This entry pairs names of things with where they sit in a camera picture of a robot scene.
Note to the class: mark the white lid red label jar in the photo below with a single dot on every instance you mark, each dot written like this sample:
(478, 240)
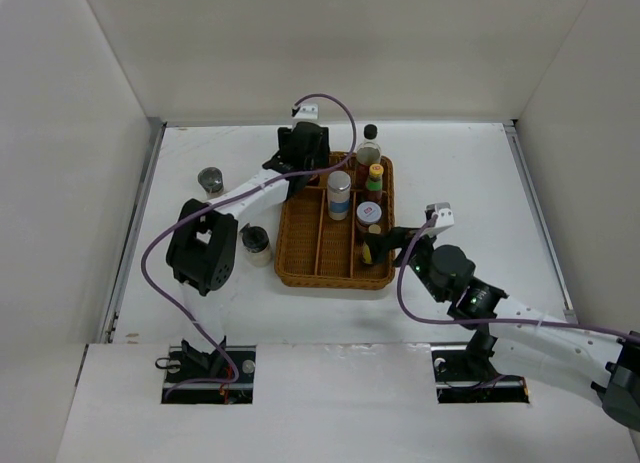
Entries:
(367, 213)

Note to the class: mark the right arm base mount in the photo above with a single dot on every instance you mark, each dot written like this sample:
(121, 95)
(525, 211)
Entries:
(464, 375)

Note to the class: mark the yellow label sesame oil bottle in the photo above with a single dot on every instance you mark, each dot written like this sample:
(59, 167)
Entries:
(368, 245)

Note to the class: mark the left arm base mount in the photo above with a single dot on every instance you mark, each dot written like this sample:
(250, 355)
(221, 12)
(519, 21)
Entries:
(193, 377)

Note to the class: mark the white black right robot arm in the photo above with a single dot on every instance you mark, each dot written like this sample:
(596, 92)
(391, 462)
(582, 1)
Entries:
(598, 364)

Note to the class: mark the clear glass shaker jar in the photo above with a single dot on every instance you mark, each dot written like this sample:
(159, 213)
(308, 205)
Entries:
(256, 242)

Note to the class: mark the green label chili sauce bottle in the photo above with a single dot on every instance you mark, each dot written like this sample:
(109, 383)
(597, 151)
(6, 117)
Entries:
(373, 187)

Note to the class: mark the brown wicker divided basket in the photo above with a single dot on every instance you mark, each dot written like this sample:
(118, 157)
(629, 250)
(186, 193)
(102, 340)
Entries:
(315, 251)

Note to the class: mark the clear salt grinder black top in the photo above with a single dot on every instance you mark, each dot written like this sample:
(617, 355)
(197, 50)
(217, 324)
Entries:
(211, 180)

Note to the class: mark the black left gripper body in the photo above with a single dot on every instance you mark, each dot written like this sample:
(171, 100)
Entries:
(319, 161)

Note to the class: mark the silver lid white pepper jar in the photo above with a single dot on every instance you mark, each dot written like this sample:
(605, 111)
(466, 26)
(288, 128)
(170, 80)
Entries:
(338, 195)

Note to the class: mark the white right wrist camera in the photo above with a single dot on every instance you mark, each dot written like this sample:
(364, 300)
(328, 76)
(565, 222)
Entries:
(439, 218)

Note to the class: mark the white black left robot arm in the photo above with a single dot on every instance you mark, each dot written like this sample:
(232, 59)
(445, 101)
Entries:
(201, 253)

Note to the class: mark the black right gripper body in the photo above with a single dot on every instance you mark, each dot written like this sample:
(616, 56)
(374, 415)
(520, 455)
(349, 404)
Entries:
(420, 261)

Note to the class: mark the tall dark soy sauce bottle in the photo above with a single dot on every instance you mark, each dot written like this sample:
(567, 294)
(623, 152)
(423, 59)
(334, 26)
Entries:
(368, 153)

